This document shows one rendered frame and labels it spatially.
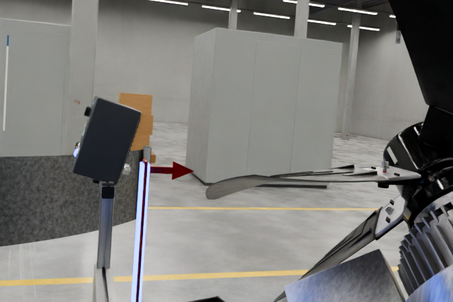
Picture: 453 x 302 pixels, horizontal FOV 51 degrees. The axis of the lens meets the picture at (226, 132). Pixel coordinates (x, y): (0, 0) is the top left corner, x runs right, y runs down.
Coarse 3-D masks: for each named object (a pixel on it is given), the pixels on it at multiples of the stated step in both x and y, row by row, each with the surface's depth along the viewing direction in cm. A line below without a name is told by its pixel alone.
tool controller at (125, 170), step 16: (96, 96) 125; (96, 112) 112; (112, 112) 113; (128, 112) 114; (96, 128) 112; (112, 128) 113; (128, 128) 114; (80, 144) 115; (96, 144) 113; (112, 144) 114; (128, 144) 115; (80, 160) 112; (96, 160) 113; (112, 160) 114; (96, 176) 113; (112, 176) 114
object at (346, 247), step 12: (372, 216) 82; (360, 228) 82; (372, 228) 77; (348, 240) 82; (360, 240) 78; (372, 240) 75; (336, 252) 82; (348, 252) 78; (324, 264) 82; (336, 264) 78; (276, 300) 83
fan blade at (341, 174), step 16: (240, 176) 54; (256, 176) 53; (272, 176) 64; (288, 176) 63; (304, 176) 63; (320, 176) 63; (336, 176) 63; (352, 176) 63; (368, 176) 64; (208, 192) 68; (224, 192) 71
